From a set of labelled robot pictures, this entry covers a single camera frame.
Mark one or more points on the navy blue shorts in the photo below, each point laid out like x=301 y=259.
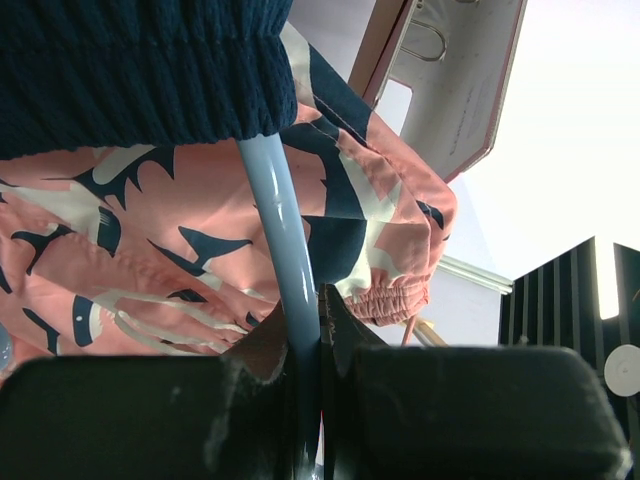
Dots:
x=121 y=73

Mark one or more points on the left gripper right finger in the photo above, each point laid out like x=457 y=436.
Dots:
x=460 y=412

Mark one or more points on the light blue plastic hanger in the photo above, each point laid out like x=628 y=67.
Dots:
x=270 y=179

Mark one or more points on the pink shark print shorts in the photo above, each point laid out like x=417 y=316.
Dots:
x=148 y=250

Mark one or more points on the pink ring binder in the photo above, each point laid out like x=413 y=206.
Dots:
x=455 y=57

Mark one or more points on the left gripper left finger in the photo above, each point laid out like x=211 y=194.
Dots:
x=153 y=417

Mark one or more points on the pink wire hanger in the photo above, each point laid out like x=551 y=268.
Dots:
x=422 y=330

